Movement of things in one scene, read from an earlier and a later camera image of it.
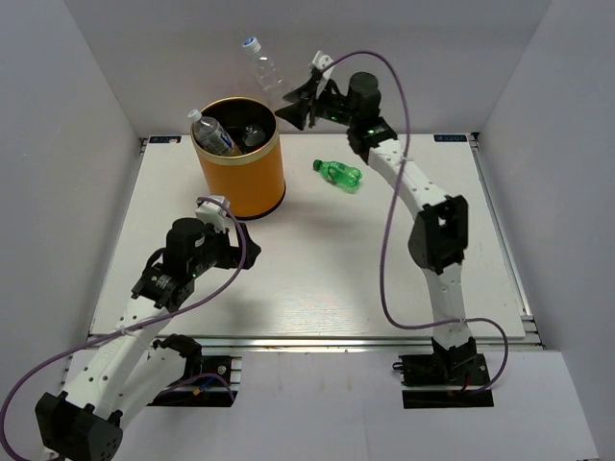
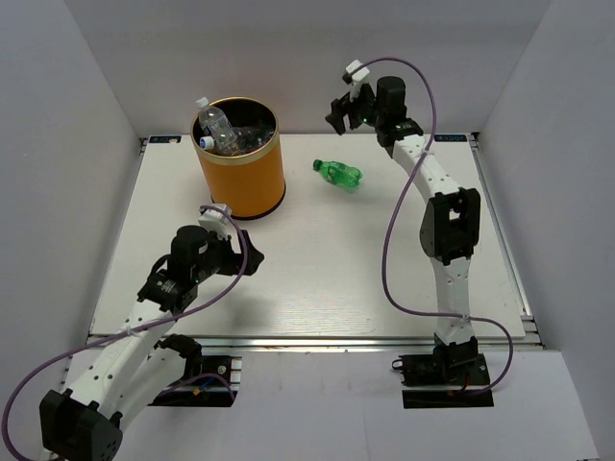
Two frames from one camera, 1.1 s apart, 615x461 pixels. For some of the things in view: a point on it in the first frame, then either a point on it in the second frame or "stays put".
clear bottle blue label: [209, 134] to [216, 123]
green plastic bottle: [346, 177] stays put
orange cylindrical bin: [237, 139] stays put
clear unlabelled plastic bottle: [269, 77] to [245, 141]
